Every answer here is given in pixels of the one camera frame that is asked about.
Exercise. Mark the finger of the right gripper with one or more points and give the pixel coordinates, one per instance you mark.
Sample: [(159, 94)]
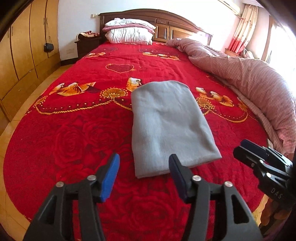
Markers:
[(256, 147), (255, 160)]

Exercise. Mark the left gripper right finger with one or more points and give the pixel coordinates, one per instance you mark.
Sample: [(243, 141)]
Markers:
[(233, 219)]

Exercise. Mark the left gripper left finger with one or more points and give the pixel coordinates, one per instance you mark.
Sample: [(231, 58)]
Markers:
[(54, 219)]

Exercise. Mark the yellow fuzzy blanket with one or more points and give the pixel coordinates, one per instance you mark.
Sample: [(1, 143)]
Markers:
[(270, 216)]

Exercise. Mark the pink checkered quilt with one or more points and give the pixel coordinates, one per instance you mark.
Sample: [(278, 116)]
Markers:
[(258, 85)]

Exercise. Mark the red white curtain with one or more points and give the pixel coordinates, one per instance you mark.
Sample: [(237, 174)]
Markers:
[(244, 30)]

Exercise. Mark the dark wooden headboard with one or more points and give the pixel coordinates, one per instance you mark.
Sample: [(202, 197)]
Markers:
[(168, 25)]

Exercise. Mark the wooden wardrobe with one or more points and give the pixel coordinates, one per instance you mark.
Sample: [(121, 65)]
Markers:
[(25, 27)]

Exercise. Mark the small black hanging bag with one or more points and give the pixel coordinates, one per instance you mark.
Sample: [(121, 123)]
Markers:
[(48, 47)]

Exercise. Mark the dark wooden nightstand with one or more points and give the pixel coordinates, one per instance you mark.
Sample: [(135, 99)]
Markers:
[(86, 46)]

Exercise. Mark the lower white pillow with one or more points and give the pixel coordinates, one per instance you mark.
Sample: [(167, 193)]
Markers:
[(130, 35)]

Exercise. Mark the white pillow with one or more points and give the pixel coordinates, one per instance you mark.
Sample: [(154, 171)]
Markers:
[(118, 23), (130, 35)]

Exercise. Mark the cloth on nightstand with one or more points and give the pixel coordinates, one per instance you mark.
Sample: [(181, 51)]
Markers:
[(87, 35)]

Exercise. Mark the upper white pillow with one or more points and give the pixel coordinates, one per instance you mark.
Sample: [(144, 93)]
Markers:
[(118, 23)]

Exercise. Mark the wall power socket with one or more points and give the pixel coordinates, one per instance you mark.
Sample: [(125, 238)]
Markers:
[(93, 16)]

